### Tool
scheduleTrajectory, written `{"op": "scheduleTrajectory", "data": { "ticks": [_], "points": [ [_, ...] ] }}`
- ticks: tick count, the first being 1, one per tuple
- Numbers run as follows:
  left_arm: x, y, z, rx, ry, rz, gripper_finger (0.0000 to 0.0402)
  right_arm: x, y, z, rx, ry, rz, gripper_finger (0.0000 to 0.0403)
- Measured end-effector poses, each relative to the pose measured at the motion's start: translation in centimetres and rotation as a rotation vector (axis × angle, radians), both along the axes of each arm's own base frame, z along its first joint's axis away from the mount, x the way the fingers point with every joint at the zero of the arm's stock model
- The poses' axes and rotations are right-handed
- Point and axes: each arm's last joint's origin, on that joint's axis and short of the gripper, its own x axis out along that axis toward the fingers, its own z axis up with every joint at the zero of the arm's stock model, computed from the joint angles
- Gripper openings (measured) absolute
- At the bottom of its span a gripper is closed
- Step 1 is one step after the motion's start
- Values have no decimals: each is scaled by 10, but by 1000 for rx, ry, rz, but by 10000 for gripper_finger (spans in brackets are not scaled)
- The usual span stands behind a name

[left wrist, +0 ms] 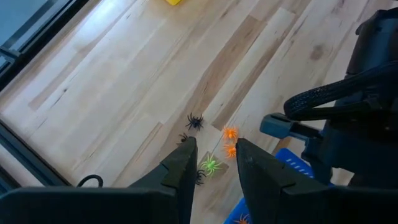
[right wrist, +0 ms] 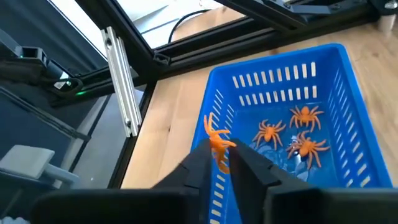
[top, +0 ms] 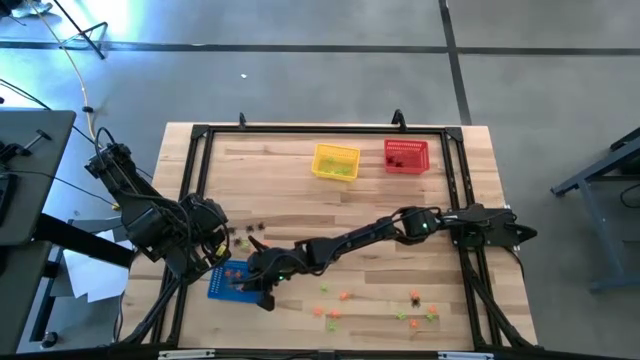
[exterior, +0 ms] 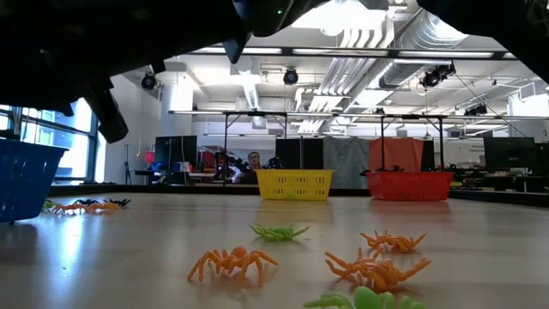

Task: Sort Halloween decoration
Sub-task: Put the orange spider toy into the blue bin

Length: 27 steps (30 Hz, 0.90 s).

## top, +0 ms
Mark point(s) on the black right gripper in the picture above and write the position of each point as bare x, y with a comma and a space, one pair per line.
275, 267

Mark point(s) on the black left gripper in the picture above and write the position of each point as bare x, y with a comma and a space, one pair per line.
212, 252

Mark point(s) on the blue plastic basket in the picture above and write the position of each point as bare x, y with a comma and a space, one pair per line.
220, 292

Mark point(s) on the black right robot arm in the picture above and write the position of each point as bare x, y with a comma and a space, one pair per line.
360, 237

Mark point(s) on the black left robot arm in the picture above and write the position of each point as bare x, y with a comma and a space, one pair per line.
125, 185

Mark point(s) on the white label strip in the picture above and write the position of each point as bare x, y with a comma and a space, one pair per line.
185, 354
465, 355

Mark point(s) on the white paper sheets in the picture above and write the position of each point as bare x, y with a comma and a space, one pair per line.
95, 280

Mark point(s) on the black desk beam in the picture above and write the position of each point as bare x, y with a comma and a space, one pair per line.
80, 240

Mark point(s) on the yellow plastic basket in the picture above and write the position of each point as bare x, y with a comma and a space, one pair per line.
320, 155

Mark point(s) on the black caster wheel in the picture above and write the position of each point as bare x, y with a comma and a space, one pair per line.
48, 340

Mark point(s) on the dark grey desk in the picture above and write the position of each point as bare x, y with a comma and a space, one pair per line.
20, 300

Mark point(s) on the red plastic basket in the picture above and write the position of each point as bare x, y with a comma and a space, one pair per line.
417, 150

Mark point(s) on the black desk clamp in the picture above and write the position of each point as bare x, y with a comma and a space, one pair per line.
15, 150

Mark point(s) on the black tripod stand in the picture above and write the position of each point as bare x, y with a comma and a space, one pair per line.
80, 30

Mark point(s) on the person's shoe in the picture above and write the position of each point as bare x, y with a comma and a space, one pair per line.
37, 7

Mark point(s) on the small black frame clamp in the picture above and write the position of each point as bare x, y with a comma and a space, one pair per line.
242, 120

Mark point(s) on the large black frame clamp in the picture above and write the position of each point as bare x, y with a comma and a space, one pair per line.
398, 119

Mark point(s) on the blue-grey table frame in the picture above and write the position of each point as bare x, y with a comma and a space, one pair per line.
597, 225

